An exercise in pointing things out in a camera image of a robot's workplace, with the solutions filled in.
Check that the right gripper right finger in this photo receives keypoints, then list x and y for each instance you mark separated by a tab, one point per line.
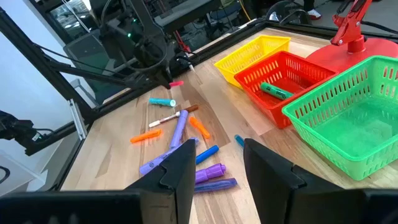
273	193

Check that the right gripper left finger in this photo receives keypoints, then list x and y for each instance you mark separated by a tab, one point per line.
174	186

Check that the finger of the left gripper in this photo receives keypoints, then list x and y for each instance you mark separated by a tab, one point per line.
161	80
168	82

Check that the pink highlighter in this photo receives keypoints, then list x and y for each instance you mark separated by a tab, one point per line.
177	83

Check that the cyan Sharpie highlighter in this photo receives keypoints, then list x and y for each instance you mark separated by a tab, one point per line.
161	102

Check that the brown Expo marker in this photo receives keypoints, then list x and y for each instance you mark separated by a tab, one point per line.
168	118

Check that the chunky purple marker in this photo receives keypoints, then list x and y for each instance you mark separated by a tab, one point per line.
211	172

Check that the violet pen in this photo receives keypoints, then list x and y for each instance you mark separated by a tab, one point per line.
217	185

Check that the blue Expo marker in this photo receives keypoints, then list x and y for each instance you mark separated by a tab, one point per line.
207	154

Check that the purple highlighter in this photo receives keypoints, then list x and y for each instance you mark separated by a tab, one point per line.
152	164
179	129

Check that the orange highlighter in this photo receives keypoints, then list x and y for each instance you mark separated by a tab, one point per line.
199	127
146	136

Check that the teal marker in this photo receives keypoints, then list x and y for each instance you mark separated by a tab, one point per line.
238	140

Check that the green highlighter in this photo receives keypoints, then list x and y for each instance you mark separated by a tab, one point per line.
275	91

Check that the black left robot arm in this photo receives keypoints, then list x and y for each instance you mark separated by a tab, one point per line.
149	28

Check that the grey side desk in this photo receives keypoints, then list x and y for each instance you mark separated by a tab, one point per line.
90	56

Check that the yellow plastic basket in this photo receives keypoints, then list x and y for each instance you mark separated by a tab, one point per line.
248	56

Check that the red plastic basket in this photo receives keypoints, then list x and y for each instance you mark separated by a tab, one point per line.
264	73

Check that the green plastic basket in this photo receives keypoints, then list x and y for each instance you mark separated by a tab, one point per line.
357	133

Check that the black floor fan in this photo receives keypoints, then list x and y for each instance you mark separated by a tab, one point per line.
275	15

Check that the person's leg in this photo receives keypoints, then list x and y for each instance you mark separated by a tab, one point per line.
309	4

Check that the white and red shoe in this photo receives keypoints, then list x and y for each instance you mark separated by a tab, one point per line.
314	14

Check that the red desk lamp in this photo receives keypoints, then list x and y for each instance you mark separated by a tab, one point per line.
349	28

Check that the silver metal bracket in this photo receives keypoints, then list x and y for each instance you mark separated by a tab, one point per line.
77	119

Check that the black aluminium table frame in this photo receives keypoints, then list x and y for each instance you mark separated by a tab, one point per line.
46	59

